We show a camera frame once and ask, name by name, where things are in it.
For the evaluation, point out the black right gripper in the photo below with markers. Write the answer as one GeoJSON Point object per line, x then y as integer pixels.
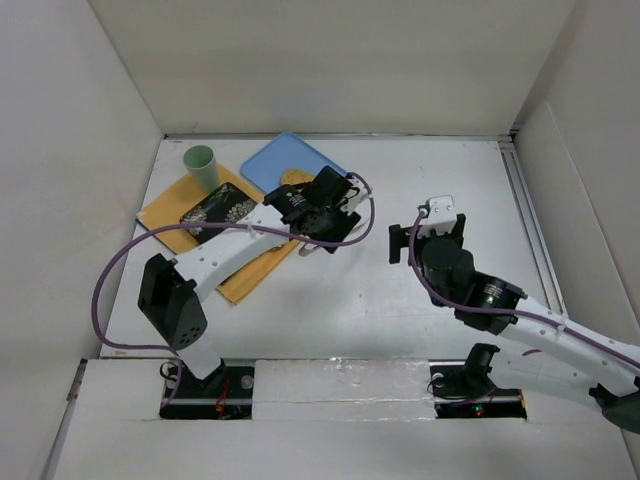
{"type": "Point", "coordinates": [396, 242]}

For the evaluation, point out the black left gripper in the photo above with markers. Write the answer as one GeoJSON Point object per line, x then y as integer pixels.
{"type": "Point", "coordinates": [333, 226]}

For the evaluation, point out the toasted bread slice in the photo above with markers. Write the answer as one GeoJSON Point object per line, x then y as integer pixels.
{"type": "Point", "coordinates": [296, 177]}

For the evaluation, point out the metal tongs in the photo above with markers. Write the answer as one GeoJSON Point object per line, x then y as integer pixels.
{"type": "Point", "coordinates": [307, 249]}

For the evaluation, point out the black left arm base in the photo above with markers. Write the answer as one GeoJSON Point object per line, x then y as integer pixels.
{"type": "Point", "coordinates": [226, 395]}

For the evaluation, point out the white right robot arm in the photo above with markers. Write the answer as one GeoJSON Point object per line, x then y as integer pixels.
{"type": "Point", "coordinates": [562, 358]}

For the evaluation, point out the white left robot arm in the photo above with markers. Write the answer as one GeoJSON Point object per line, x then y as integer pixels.
{"type": "Point", "coordinates": [172, 291]}

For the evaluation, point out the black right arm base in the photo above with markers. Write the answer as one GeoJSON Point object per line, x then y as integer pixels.
{"type": "Point", "coordinates": [461, 389]}

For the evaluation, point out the blue plastic tray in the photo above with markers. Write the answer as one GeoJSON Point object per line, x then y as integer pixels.
{"type": "Point", "coordinates": [265, 168]}

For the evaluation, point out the black floral square plate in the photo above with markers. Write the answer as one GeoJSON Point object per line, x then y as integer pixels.
{"type": "Point", "coordinates": [226, 204]}

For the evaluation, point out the green plastic cup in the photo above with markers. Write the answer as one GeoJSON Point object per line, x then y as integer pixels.
{"type": "Point", "coordinates": [201, 164]}

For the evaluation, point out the orange placemat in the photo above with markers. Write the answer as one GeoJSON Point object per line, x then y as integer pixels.
{"type": "Point", "coordinates": [170, 206]}

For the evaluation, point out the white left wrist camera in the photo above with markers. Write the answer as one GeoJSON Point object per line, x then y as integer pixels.
{"type": "Point", "coordinates": [353, 197]}

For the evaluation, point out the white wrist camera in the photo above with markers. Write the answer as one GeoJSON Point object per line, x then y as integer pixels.
{"type": "Point", "coordinates": [353, 197]}
{"type": "Point", "coordinates": [439, 216]}

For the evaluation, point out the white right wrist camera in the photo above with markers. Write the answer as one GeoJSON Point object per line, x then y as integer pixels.
{"type": "Point", "coordinates": [439, 216]}

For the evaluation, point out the aluminium frame rail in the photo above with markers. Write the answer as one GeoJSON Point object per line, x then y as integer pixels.
{"type": "Point", "coordinates": [550, 285]}

